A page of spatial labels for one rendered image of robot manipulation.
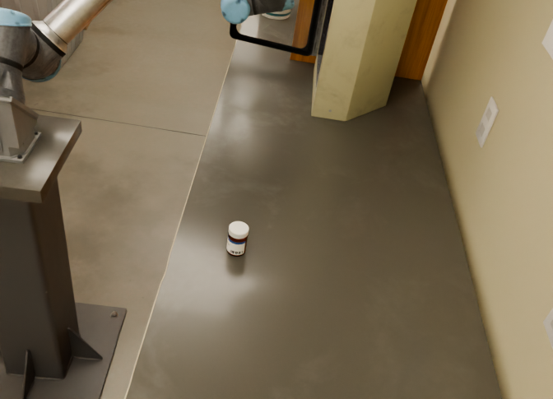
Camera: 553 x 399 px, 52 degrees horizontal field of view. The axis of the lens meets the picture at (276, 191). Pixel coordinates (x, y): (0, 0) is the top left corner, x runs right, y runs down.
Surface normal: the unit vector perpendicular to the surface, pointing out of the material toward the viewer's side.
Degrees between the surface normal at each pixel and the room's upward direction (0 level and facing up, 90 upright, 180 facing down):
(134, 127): 0
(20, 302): 90
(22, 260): 90
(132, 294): 0
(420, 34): 90
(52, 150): 0
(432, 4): 90
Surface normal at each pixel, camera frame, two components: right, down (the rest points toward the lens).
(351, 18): -0.07, 0.63
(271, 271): 0.14, -0.76
